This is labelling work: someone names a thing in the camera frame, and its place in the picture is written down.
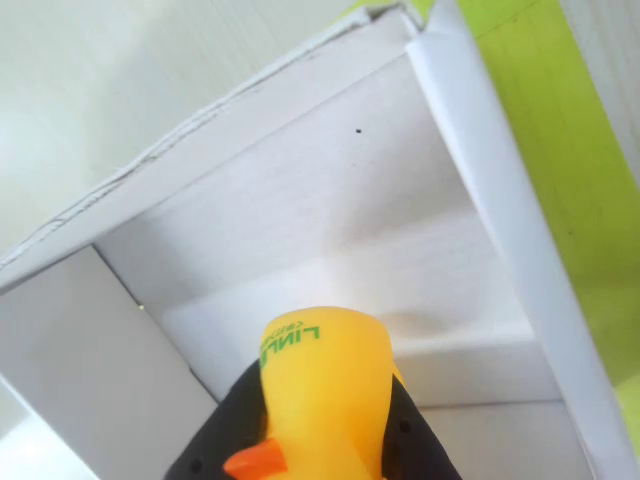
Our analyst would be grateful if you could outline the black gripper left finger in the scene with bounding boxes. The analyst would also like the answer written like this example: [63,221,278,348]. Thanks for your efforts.
[167,360,271,480]

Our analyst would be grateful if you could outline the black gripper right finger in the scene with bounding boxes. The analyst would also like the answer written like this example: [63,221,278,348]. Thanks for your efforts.
[379,368,464,480]

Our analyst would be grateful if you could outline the yellow rubber duck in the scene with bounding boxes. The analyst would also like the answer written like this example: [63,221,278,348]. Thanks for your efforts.
[223,304,399,480]

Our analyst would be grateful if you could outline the white cardboard box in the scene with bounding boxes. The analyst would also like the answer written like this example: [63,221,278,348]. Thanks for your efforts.
[0,2,640,480]

